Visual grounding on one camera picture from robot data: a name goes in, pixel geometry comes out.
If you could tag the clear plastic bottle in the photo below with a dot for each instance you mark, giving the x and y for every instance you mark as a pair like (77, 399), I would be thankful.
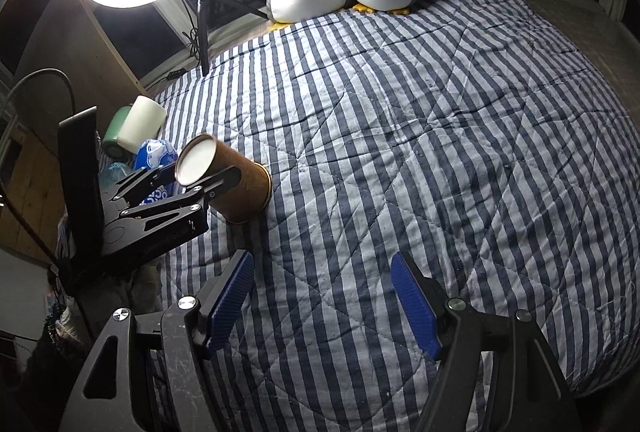
(114, 174)

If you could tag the black light stand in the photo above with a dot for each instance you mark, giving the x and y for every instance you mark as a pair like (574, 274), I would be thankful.
(204, 32)

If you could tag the brown paper cup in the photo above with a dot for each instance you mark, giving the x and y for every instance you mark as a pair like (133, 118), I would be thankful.
(245, 182)

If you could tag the blue white striped quilt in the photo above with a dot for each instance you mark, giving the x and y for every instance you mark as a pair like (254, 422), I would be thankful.
(400, 137)

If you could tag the green cup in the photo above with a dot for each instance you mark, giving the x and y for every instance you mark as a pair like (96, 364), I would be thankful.
(114, 137)

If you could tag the blue printed packet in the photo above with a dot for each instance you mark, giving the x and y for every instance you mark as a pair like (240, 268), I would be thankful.
(156, 154)

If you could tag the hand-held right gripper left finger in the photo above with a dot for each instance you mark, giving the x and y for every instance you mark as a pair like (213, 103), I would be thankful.
(231, 293)

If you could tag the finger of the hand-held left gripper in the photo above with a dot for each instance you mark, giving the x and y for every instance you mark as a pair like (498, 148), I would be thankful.
(135, 184)
(190, 199)

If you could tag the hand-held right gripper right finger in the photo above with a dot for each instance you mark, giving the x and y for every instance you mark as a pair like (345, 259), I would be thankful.
(414, 307)

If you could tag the white cup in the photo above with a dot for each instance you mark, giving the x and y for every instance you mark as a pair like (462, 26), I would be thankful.
(145, 125)

